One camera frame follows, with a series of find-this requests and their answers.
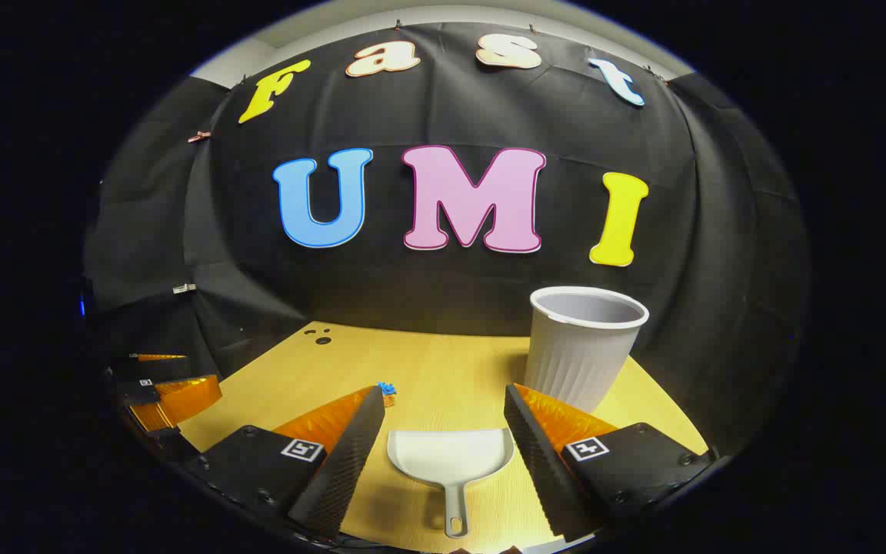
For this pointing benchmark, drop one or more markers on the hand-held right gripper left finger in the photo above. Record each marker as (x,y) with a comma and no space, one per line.
(351,462)

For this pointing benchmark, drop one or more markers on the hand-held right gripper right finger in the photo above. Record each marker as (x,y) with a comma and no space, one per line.
(539,462)

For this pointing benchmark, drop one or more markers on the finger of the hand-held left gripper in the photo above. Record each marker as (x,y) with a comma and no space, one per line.
(181,400)
(151,369)

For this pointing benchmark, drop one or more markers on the blue paper scrap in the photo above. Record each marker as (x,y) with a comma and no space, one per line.
(387,387)

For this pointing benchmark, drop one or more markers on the white plastic dustpan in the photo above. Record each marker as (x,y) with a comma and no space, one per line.
(451,454)

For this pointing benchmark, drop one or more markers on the white ribbed garbage bin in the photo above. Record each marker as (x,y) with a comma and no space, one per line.
(581,354)

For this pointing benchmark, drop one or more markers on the wooden desktop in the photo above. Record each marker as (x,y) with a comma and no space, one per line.
(428,362)

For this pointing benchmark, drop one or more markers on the copper metal clip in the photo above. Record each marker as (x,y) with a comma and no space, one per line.
(198,137)

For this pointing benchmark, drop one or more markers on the black backdrop cloth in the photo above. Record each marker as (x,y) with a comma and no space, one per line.
(381,115)

